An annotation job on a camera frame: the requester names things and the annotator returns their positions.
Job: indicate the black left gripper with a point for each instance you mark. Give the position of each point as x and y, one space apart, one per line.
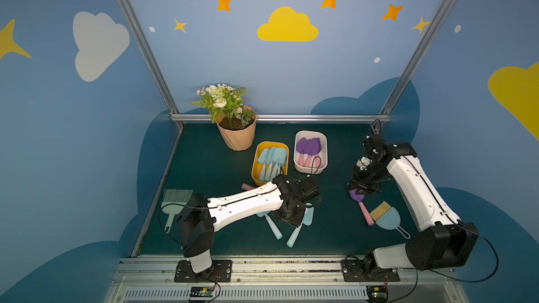
296 212

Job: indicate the left circuit board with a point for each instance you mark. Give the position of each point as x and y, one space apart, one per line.
201 293

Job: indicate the purple square shovel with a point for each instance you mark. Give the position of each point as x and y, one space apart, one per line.
316 162
358 196

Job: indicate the circuit board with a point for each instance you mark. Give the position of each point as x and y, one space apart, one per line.
377 294
201 293

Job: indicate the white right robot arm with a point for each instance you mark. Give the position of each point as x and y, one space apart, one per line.
443 241

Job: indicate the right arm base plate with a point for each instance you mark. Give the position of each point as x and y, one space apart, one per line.
354 270

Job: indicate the rear aluminium crossbar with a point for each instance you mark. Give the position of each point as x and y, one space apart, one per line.
294 118

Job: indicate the right circuit board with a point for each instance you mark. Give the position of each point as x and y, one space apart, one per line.
377 294

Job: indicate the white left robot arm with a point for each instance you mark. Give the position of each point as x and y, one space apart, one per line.
202 217

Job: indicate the aluminium rail front frame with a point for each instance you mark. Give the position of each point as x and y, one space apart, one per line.
273 279

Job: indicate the blue hand brush tan bristles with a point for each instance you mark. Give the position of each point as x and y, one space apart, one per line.
388 218

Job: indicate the light blue pointed shovel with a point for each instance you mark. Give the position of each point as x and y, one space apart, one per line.
262 160
307 221

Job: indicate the left aluminium frame post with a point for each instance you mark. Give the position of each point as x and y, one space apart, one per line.
151 61

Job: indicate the right aluminium frame post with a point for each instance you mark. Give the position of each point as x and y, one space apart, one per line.
439 16

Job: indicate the aluminium frame post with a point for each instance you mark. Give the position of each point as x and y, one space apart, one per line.
439 16
151 61

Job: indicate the yellow plastic storage box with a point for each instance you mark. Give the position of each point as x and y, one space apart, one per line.
256 168

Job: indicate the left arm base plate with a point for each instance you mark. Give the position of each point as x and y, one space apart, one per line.
220 272

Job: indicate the potted white flower plant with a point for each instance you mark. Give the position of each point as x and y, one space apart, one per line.
236 121

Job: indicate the purple pointed shovel pink handle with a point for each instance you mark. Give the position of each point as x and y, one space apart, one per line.
300 149

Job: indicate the white plastic storage box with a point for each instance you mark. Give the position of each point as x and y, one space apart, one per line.
308 134

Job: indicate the purple square shovel lying sideways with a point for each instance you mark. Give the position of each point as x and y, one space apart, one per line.
247 187

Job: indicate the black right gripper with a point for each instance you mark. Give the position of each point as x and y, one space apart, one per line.
362 182

